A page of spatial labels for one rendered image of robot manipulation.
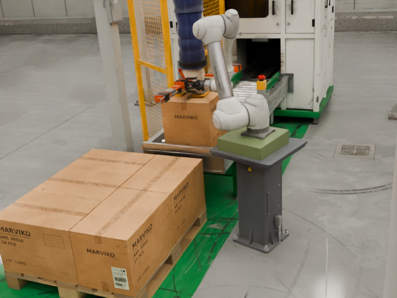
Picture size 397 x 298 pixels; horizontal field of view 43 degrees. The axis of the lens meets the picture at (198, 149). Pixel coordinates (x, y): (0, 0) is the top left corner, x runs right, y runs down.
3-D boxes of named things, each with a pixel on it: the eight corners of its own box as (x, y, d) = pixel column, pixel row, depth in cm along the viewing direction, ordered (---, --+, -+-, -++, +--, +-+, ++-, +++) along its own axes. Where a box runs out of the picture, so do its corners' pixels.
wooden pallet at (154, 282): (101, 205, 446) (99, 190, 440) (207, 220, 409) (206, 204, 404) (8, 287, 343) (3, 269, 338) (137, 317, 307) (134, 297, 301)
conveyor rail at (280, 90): (284, 91, 594) (284, 75, 587) (288, 91, 593) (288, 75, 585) (220, 171, 398) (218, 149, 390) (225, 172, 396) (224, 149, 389)
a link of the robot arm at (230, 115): (251, 126, 331) (222, 133, 323) (241, 128, 346) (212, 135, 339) (224, 10, 327) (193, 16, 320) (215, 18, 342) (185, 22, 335)
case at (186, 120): (190, 123, 464) (187, 81, 449) (232, 126, 451) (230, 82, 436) (165, 148, 412) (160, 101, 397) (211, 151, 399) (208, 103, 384)
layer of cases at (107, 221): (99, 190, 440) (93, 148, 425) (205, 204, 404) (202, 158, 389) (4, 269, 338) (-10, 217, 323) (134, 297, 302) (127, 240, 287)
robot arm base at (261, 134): (279, 128, 352) (279, 120, 349) (263, 139, 336) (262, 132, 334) (256, 124, 362) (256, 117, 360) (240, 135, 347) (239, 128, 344)
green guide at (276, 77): (277, 78, 592) (277, 71, 589) (286, 78, 588) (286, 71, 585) (236, 123, 456) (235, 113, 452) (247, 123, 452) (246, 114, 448)
